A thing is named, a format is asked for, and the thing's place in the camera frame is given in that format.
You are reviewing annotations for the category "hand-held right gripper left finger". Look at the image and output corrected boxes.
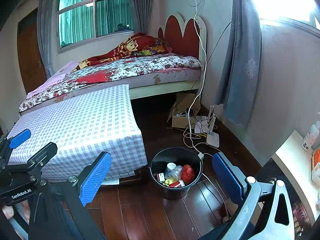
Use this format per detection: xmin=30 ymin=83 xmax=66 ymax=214
xmin=32 ymin=151 xmax=112 ymax=240

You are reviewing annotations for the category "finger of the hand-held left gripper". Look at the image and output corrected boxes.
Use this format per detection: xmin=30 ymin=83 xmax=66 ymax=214
xmin=15 ymin=142 xmax=58 ymax=178
xmin=0 ymin=129 xmax=32 ymax=167

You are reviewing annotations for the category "blue grey patterned curtain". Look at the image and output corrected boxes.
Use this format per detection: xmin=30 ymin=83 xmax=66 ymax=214
xmin=214 ymin=0 xmax=263 ymax=128

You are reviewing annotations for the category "black button panel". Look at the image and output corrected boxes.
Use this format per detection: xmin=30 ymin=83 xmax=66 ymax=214
xmin=291 ymin=200 xmax=317 ymax=240

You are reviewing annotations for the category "black plastic bucket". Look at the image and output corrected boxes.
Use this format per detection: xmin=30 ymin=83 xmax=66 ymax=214
xmin=150 ymin=147 xmax=203 ymax=200

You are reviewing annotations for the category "white desk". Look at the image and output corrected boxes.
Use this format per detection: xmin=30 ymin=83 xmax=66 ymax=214
xmin=271 ymin=129 xmax=320 ymax=220

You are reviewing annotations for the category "bed with floral sheet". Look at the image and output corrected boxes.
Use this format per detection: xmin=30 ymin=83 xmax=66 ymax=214
xmin=19 ymin=55 xmax=202 ymax=113

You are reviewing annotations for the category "checkered cloth table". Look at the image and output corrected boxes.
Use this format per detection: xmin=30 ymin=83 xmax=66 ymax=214
xmin=6 ymin=84 xmax=147 ymax=183

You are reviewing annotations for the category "white router with antennas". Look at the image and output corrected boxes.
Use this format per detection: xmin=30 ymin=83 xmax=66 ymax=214
xmin=206 ymin=106 xmax=220 ymax=148

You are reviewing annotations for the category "red plastic bag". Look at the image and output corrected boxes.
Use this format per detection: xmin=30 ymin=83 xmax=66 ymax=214
xmin=180 ymin=164 xmax=195 ymax=183

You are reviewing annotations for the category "white modem box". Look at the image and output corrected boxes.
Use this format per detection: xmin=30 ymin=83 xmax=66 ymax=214
xmin=194 ymin=115 xmax=208 ymax=134

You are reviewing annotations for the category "red printed blanket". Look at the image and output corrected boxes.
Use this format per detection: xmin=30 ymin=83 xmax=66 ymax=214
xmin=71 ymin=32 xmax=173 ymax=72

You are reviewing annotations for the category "white plastic bottle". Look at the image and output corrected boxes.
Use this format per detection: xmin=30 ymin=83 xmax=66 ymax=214
xmin=301 ymin=121 xmax=320 ymax=152

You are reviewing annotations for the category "thin black cable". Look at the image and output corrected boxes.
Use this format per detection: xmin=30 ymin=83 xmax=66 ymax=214
xmin=190 ymin=21 xmax=232 ymax=92

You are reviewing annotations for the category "pink bed sheet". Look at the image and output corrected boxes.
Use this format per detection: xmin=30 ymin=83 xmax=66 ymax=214
xmin=26 ymin=60 xmax=78 ymax=98

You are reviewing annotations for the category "white framed window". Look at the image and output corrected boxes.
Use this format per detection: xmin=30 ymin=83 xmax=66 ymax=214
xmin=55 ymin=0 xmax=135 ymax=53

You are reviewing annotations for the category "person's left hand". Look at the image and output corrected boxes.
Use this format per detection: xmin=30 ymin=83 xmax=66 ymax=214
xmin=1 ymin=204 xmax=16 ymax=218

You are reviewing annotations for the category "thick white cable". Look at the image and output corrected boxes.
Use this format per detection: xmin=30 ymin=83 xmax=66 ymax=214
xmin=184 ymin=0 xmax=208 ymax=160

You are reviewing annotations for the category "white red bed frame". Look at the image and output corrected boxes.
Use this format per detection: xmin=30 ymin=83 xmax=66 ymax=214
xmin=130 ymin=12 xmax=208 ymax=100

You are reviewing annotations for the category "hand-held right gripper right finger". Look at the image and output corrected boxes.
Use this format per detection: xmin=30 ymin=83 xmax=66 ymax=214
xmin=212 ymin=152 xmax=297 ymax=240

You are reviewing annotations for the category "thin white floor cable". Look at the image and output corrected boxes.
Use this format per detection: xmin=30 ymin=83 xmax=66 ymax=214
xmin=199 ymin=172 xmax=232 ymax=223

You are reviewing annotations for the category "brown wooden door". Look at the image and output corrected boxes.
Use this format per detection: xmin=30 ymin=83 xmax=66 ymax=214
xmin=17 ymin=10 xmax=48 ymax=94

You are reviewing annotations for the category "orange box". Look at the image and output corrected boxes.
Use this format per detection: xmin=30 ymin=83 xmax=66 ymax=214
xmin=311 ymin=149 xmax=320 ymax=183

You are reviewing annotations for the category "grey window curtain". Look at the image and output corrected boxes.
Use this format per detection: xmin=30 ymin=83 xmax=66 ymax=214
xmin=37 ymin=0 xmax=60 ymax=79
xmin=127 ymin=0 xmax=157 ymax=35

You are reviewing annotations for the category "grey floral mattress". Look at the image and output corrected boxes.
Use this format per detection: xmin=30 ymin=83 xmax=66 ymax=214
xmin=54 ymin=67 xmax=202 ymax=98

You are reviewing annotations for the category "open cardboard box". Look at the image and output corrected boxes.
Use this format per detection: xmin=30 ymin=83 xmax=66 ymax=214
xmin=167 ymin=92 xmax=202 ymax=129

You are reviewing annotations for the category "clear plastic bag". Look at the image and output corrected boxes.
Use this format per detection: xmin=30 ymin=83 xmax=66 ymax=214
xmin=172 ymin=165 xmax=183 ymax=179

